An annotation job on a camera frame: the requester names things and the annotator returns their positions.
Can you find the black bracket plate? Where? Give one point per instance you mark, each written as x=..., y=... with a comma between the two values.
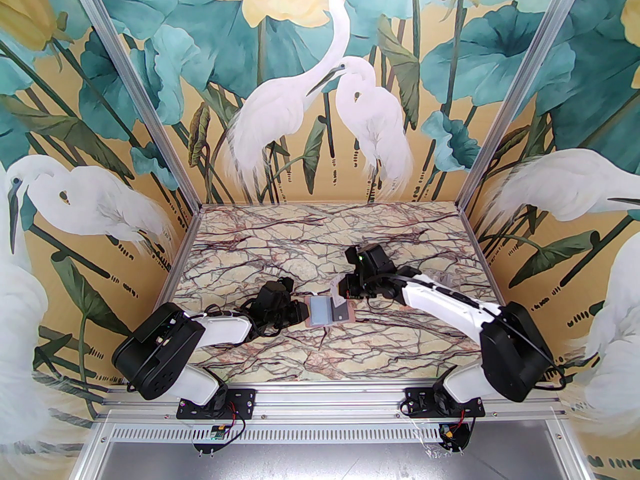
x=462, y=440
x=202, y=443

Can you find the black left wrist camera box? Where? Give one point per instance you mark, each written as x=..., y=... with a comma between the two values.
x=275, y=293

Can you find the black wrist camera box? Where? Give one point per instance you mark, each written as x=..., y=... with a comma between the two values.
x=275, y=293
x=372, y=259

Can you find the small green circuit board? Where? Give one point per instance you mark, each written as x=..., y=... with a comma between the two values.
x=218, y=433

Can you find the grey metal sheet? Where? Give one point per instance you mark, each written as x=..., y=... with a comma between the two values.
x=325, y=463

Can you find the small circuit board yellow connector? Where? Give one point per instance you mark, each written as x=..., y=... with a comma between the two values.
x=451, y=433

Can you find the white credit card red print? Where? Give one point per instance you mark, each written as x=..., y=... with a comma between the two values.
x=336, y=290

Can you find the aluminium frame post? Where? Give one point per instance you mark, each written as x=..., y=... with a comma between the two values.
x=140, y=93
x=520, y=93

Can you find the aluminium frame rail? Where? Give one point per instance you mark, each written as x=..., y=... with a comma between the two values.
x=325, y=400

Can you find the slotted aluminium strip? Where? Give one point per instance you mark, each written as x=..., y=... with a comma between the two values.
x=325, y=433

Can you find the pink leather card holder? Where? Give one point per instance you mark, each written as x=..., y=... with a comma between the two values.
x=320, y=310

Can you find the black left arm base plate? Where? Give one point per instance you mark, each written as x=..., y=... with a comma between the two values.
x=245, y=400

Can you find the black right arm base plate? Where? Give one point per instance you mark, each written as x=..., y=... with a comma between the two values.
x=415, y=400

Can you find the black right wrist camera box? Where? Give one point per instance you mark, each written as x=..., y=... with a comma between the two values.
x=372, y=259

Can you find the dark grey credit card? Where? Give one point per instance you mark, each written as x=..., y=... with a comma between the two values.
x=341, y=313

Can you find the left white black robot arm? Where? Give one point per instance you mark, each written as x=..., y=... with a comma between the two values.
x=155, y=353

